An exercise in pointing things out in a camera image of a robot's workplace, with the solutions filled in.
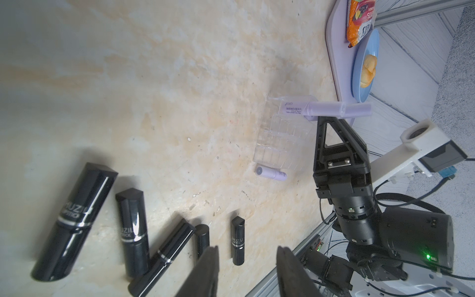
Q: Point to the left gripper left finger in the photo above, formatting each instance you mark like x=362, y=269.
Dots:
x=203, y=279

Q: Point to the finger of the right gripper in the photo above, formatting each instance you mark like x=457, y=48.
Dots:
x=352, y=147

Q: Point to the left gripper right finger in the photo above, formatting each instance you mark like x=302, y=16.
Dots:
x=293, y=281

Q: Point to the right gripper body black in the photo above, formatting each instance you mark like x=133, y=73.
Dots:
x=342, y=172

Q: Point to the purple lipstick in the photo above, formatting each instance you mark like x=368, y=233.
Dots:
x=357, y=110
x=270, y=173
x=313, y=108

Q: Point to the black lipstick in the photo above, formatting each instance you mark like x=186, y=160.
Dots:
x=202, y=239
x=74, y=223
x=238, y=240
x=166, y=254
x=134, y=231

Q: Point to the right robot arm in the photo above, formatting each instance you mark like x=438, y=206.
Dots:
x=385, y=231

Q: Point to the clear acrylic lipstick organizer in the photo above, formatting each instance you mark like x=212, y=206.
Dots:
x=285, y=142

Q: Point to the bread roll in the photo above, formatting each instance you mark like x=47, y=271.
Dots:
x=368, y=70

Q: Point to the blue plate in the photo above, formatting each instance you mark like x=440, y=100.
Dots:
x=369, y=45

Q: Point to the orange snack packet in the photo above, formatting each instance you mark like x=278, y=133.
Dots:
x=359, y=20

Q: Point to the aluminium rail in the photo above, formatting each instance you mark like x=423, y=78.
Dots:
x=268, y=286

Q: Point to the right frame post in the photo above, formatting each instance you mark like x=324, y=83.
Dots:
x=418, y=9

